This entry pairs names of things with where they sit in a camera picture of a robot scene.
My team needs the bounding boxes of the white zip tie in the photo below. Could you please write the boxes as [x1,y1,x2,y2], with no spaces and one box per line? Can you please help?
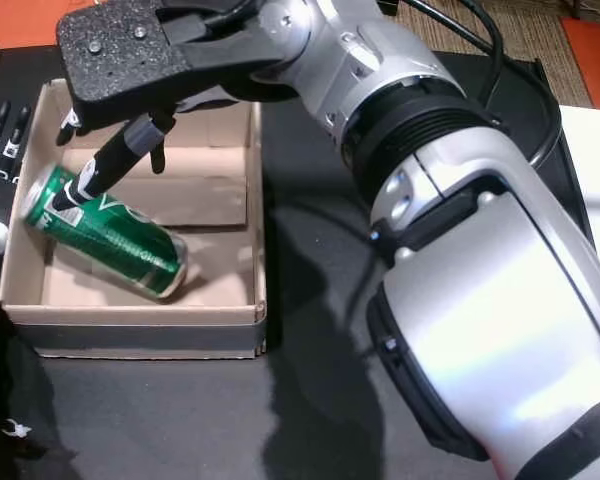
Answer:
[0,418,33,440]

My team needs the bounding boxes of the black table edge rail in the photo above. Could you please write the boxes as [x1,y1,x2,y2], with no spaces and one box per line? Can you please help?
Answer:
[532,58,599,251]

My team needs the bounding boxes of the green drink can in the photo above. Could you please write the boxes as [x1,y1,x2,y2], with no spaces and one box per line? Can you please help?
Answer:
[19,163,189,301]

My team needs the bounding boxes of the open cardboard box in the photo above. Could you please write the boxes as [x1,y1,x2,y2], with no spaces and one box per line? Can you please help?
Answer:
[0,77,269,360]

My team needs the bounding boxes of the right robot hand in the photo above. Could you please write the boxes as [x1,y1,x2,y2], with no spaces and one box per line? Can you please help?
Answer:
[49,0,301,212]

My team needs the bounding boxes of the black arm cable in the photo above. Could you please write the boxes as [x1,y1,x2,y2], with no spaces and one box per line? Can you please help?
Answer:
[403,0,564,169]

